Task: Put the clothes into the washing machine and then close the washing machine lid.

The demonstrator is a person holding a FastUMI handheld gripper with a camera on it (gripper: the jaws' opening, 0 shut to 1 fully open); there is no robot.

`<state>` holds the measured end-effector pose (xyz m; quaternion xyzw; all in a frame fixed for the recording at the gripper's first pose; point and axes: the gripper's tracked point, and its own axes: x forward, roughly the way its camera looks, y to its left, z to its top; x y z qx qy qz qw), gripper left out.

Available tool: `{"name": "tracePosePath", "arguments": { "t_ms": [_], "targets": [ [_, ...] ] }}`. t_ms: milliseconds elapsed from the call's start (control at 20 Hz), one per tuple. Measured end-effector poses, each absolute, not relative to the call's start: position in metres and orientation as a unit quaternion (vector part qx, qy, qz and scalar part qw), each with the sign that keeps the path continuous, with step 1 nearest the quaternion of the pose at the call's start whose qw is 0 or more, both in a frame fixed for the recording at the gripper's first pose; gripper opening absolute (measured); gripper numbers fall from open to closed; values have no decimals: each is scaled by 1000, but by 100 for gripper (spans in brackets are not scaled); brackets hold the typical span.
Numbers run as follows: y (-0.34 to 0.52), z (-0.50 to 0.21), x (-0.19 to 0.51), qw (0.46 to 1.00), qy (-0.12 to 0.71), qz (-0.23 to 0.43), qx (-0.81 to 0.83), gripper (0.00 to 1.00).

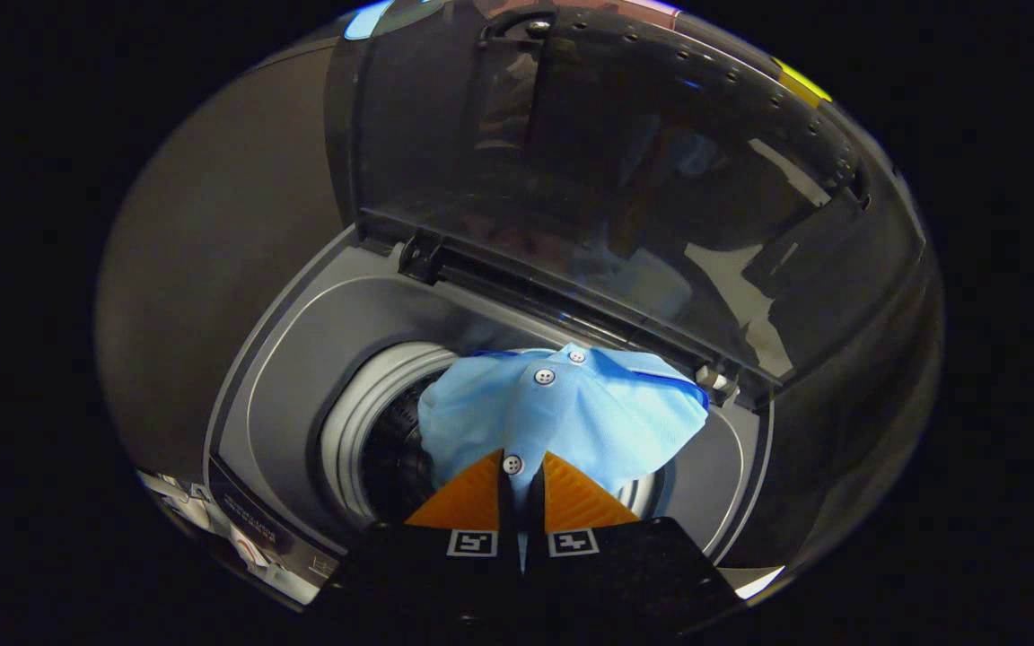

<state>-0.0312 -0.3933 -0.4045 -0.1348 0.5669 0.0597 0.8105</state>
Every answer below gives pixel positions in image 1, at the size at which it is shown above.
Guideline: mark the light blue polo shirt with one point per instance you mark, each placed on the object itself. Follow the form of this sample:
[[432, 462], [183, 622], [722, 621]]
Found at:
[[589, 422]]

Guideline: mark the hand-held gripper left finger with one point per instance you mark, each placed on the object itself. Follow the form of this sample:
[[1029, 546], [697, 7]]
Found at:
[[508, 502]]

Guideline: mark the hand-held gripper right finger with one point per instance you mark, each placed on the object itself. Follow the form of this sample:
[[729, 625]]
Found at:
[[537, 511]]

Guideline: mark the dark washing machine lid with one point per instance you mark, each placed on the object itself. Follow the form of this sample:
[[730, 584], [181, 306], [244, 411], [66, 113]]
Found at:
[[589, 161]]

